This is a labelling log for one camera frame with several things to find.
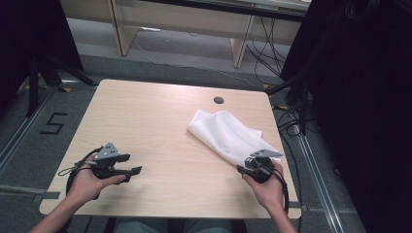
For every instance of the metal floor rail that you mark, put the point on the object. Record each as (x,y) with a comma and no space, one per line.
(22,129)
(319,181)

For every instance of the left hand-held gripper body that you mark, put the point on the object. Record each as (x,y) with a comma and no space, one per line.
(107,152)

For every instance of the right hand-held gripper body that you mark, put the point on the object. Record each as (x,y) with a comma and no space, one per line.
(265,153)

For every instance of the person's right hand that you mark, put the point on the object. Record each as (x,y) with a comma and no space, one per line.
(270,194)

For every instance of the light wooden desk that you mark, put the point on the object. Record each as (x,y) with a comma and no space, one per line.
(181,16)

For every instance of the person's left hand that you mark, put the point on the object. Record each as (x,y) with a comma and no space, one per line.
(85,184)

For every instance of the black curtain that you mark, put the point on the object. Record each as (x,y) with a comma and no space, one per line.
(362,106)
(32,35)

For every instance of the grey floor bar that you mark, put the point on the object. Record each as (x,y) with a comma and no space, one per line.
(29,192)

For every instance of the person's legs in jeans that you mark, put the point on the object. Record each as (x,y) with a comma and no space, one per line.
(142,226)

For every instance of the white cloth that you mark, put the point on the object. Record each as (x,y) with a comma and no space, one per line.
(223,132)

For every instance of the black metal stand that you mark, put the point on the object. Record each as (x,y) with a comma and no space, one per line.
(302,106)
(33,87)

